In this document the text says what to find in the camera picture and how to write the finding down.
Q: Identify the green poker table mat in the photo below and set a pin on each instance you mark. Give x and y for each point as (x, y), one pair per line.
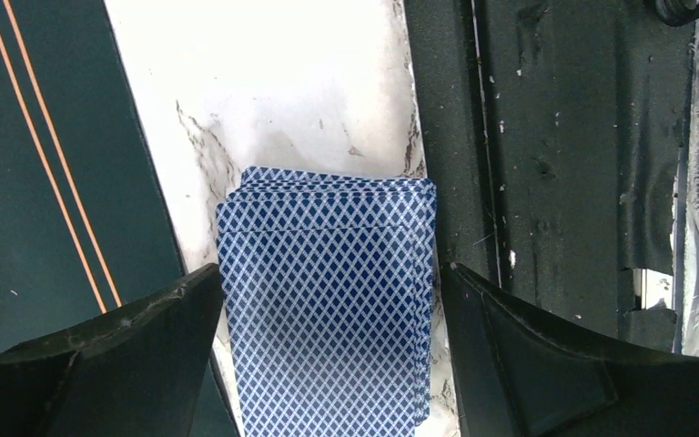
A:
(84, 228)

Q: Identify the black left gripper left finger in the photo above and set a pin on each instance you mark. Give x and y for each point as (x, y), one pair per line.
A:
(134, 371)

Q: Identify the black mounting rail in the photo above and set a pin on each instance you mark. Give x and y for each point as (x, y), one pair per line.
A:
(563, 137)

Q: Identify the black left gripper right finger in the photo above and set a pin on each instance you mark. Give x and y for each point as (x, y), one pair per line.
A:
(523, 371)

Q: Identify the blue playing card deck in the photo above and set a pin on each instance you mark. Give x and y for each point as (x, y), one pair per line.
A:
(328, 281)

